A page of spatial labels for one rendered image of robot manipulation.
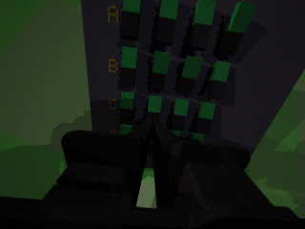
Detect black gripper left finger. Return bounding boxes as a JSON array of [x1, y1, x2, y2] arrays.
[[61, 117, 153, 207]]

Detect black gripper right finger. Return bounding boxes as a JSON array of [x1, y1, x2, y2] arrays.
[[151, 118, 251, 210]]

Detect dark grey switch panel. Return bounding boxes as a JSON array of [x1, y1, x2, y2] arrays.
[[80, 0, 305, 156]]

